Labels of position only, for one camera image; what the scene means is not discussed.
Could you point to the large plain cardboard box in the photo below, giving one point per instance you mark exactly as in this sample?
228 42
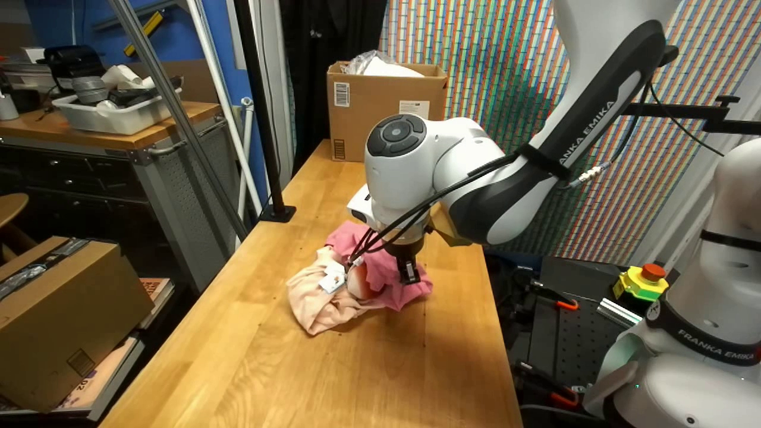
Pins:
63 317

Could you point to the black curtain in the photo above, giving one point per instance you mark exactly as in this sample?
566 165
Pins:
333 38

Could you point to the pale peach cloth with label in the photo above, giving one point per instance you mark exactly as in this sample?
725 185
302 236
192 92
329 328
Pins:
316 299

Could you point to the grey metal bowl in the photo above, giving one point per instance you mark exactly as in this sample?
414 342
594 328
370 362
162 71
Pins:
90 91

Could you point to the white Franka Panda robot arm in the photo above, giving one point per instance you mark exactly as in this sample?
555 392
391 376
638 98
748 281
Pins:
477 174

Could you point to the white crumpled object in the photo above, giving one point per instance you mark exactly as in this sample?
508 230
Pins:
127 76

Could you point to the workbench with wooden top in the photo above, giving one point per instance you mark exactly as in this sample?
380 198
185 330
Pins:
103 142

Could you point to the blue board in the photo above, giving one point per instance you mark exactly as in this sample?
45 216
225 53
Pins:
80 23

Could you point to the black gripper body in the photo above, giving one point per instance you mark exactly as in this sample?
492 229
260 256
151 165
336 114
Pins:
404 253

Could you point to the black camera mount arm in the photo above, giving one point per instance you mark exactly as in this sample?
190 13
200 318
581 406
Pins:
697 114

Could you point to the black post with base plate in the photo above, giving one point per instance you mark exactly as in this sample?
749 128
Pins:
264 158

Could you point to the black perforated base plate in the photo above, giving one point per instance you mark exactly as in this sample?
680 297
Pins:
571 340

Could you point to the cardboard box with shipping label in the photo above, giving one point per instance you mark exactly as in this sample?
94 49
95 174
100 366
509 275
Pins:
357 103

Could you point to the white metal pole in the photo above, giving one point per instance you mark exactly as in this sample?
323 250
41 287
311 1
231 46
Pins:
222 95

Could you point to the yellow red emergency stop button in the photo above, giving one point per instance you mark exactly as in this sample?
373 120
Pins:
643 283

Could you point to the white plastic bin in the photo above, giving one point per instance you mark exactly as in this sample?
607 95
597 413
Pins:
109 114

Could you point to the silver metal pole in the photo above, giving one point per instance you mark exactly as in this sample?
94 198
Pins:
179 120

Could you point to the clear plastic bag in box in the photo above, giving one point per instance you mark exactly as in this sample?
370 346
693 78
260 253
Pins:
380 63

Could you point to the black device on bin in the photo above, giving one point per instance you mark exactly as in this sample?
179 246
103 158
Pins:
68 63

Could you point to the orange black clamp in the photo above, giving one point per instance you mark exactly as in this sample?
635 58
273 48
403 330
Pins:
559 299
555 392

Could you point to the round wooden stool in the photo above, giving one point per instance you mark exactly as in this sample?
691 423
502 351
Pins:
9 206

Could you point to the pink cloth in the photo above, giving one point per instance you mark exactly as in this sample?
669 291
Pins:
380 275

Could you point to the white cup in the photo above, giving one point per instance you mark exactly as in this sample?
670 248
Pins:
6 108

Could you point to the black stereo camera bar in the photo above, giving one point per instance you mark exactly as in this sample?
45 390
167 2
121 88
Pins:
670 53

